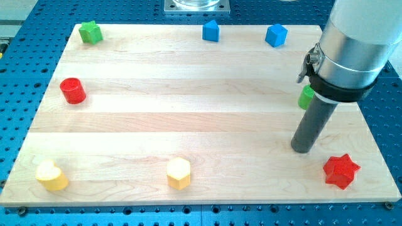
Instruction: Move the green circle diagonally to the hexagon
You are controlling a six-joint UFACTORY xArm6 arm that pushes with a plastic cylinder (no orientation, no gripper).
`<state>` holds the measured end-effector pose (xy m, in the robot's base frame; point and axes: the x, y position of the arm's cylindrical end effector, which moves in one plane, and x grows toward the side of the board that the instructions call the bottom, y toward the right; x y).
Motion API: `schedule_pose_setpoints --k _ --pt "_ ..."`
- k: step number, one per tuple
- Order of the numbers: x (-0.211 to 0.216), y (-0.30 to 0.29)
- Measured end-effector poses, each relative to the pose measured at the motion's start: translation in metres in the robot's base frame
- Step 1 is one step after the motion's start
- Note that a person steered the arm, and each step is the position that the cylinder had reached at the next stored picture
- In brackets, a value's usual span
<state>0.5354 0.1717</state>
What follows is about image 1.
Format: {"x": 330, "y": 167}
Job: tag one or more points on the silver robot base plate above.
{"x": 196, "y": 6}

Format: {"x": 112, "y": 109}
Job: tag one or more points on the yellow heart block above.
{"x": 49, "y": 175}

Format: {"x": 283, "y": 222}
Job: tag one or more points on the red star block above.
{"x": 340, "y": 171}

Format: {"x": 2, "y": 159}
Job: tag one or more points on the yellow hexagon block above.
{"x": 178, "y": 173}

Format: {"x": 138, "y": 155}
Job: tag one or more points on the blue cube block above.
{"x": 276, "y": 35}

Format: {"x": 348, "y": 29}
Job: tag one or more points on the red cylinder block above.
{"x": 73, "y": 90}

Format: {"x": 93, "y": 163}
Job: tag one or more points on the wooden board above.
{"x": 158, "y": 92}

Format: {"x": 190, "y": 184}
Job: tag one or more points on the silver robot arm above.
{"x": 358, "y": 39}

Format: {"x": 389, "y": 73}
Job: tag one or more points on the green star block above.
{"x": 90, "y": 32}

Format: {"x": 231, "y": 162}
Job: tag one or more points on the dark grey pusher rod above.
{"x": 312, "y": 124}

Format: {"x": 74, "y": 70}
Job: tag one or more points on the green cylinder block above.
{"x": 305, "y": 97}

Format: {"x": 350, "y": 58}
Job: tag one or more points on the blue pentagon block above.
{"x": 211, "y": 31}

